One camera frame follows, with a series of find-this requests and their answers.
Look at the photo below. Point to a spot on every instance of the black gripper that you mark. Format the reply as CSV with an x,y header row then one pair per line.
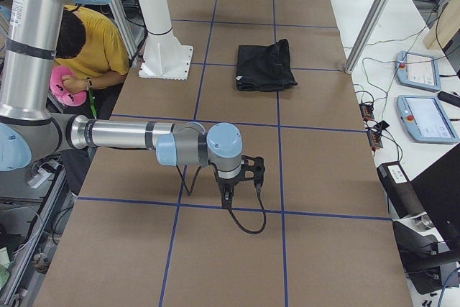
x,y
227,185

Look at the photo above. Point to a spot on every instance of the black printed t-shirt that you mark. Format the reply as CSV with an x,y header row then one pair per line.
x,y
264,68

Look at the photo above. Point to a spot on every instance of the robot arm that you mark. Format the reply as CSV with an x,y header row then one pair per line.
x,y
44,35

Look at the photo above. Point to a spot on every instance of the black power adapter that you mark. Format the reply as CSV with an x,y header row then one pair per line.
x,y
381,126

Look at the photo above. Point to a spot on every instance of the black box with label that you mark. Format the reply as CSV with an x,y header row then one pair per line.
x,y
399,189

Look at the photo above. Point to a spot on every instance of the white power strip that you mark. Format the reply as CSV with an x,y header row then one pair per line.
x,y
39,178

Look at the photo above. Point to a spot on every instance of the person in yellow shirt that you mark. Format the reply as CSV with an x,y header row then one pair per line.
x,y
90,45

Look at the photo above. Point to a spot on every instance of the pink plush toy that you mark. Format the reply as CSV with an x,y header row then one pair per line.
x,y
60,92

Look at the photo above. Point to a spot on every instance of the near teach pendant tablet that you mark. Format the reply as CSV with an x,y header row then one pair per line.
x,y
425,120

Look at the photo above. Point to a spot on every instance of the teach pendant tablet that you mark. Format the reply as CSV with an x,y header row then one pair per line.
x,y
425,120
418,71

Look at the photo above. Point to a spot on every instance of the far teach pendant tablet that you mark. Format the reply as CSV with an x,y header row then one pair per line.
x,y
418,71

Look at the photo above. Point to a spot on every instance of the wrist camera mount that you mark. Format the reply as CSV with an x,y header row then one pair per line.
x,y
253,169

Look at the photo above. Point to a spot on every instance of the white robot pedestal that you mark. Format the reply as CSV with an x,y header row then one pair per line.
x,y
164,56

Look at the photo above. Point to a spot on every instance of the aluminium frame post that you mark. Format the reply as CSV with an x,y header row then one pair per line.
x,y
364,35

